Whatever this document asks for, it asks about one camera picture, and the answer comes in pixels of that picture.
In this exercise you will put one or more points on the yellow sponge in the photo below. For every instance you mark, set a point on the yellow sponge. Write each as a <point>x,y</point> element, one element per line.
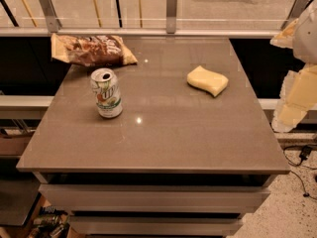
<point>207,80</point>

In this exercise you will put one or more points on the grey drawer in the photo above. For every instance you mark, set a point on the grey drawer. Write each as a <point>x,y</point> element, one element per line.
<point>155,226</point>
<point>147,198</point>

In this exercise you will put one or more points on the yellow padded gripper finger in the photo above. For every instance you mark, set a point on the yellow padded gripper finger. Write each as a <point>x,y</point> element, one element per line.
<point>297,96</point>
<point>284,39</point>

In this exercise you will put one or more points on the glass railing with metal posts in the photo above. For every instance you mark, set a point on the glass railing with metal posts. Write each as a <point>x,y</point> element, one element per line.
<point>228,18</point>

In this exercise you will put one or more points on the grey upper drawer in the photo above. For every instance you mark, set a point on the grey upper drawer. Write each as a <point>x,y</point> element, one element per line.
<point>147,198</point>

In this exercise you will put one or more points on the brown chip bag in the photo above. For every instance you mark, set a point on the brown chip bag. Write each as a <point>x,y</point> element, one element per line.
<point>91,51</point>

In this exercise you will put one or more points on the cardboard box with items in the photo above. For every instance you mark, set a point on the cardboard box with items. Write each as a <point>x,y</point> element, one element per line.
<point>35,218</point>

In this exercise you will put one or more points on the green white soda can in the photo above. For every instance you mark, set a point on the green white soda can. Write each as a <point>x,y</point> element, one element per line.
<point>105,86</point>

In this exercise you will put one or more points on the grey lower drawer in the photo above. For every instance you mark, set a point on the grey lower drawer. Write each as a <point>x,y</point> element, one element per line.
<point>155,226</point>

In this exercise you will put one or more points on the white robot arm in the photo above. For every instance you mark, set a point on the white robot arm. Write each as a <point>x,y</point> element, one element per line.
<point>305,37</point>

